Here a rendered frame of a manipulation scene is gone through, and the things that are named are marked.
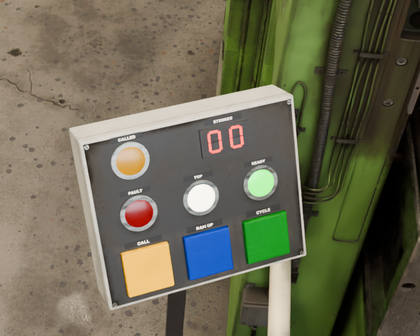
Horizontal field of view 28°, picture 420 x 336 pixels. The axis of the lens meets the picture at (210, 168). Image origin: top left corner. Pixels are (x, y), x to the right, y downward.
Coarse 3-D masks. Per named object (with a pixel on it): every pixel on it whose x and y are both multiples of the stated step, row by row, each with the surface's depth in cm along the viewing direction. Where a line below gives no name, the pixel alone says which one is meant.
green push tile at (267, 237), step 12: (264, 216) 133; (276, 216) 134; (252, 228) 133; (264, 228) 133; (276, 228) 134; (252, 240) 133; (264, 240) 134; (276, 240) 135; (288, 240) 136; (252, 252) 134; (264, 252) 135; (276, 252) 136; (288, 252) 136
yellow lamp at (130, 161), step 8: (120, 152) 122; (128, 152) 122; (136, 152) 122; (120, 160) 122; (128, 160) 122; (136, 160) 123; (144, 160) 123; (120, 168) 122; (128, 168) 123; (136, 168) 123
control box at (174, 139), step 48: (240, 96) 131; (288, 96) 129; (96, 144) 120; (144, 144) 123; (192, 144) 126; (240, 144) 128; (288, 144) 131; (96, 192) 123; (144, 192) 125; (240, 192) 131; (288, 192) 134; (96, 240) 125; (144, 240) 128; (240, 240) 133
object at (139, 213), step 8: (144, 200) 125; (128, 208) 125; (136, 208) 125; (144, 208) 126; (152, 208) 126; (128, 216) 125; (136, 216) 125; (144, 216) 126; (152, 216) 127; (136, 224) 126; (144, 224) 126
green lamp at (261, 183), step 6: (258, 174) 131; (264, 174) 131; (270, 174) 131; (252, 180) 130; (258, 180) 131; (264, 180) 131; (270, 180) 132; (252, 186) 131; (258, 186) 131; (264, 186) 132; (270, 186) 132; (252, 192) 131; (258, 192) 132; (264, 192) 132
